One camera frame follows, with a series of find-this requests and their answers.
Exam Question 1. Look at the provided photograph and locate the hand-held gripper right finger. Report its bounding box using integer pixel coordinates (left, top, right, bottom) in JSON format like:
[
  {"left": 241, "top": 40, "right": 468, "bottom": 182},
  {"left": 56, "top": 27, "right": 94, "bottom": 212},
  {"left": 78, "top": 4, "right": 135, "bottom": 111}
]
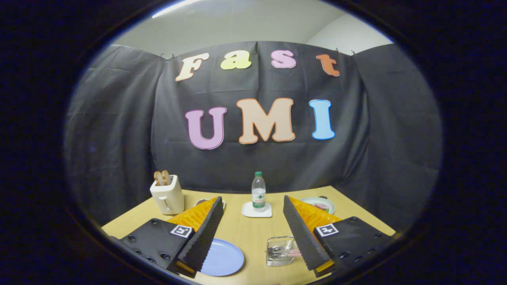
[{"left": 283, "top": 195, "right": 396, "bottom": 277}]

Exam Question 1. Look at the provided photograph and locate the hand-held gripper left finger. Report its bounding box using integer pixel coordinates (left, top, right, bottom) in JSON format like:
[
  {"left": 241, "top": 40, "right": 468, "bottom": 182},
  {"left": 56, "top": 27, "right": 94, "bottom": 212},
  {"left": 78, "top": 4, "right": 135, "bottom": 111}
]
[{"left": 109, "top": 196, "right": 224, "bottom": 277}]

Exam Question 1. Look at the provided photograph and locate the spoon with checked handle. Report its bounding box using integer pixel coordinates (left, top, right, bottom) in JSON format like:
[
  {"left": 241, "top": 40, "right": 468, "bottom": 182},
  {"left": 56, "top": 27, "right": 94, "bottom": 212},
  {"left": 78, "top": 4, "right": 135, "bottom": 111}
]
[{"left": 269, "top": 246, "right": 301, "bottom": 256}]

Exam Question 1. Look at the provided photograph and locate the blue plate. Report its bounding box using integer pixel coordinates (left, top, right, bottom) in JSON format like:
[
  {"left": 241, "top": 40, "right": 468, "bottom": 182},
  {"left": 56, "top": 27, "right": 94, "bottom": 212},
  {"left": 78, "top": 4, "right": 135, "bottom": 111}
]
[{"left": 200, "top": 238, "right": 245, "bottom": 277}]

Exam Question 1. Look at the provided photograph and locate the white divided dish with beans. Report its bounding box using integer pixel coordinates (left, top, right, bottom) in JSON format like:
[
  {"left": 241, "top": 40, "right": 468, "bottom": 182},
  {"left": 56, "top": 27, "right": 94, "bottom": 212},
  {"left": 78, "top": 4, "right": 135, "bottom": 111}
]
[{"left": 194, "top": 198, "right": 226, "bottom": 210}]

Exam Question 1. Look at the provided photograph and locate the green plate with meat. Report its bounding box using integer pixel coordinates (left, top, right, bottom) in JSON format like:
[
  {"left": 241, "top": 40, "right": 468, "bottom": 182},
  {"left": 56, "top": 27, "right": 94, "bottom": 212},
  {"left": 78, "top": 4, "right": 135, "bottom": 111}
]
[{"left": 300, "top": 197, "right": 335, "bottom": 215}]

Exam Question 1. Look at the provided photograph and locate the white square coaster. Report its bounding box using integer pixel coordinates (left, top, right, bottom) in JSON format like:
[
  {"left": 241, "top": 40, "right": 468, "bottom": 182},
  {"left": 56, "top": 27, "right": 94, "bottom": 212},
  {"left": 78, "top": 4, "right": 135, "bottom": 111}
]
[{"left": 242, "top": 201, "right": 273, "bottom": 218}]

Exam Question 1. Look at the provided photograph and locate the cream toaster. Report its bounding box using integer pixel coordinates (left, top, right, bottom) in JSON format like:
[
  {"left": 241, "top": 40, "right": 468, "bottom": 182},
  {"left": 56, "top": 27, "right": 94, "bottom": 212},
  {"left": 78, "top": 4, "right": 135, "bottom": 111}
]
[{"left": 150, "top": 175, "right": 185, "bottom": 215}]

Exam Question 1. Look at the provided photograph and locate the clear water bottle green cap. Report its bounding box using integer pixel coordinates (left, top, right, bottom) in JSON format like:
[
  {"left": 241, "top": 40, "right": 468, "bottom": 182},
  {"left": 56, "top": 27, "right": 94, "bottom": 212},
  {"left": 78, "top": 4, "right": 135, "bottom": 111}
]
[{"left": 252, "top": 171, "right": 267, "bottom": 212}]

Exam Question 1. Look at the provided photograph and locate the metal wire basket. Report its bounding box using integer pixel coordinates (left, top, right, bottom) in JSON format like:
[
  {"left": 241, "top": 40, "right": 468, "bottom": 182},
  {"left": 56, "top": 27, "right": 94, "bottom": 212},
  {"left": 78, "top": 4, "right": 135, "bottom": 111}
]
[{"left": 266, "top": 236, "right": 301, "bottom": 267}]

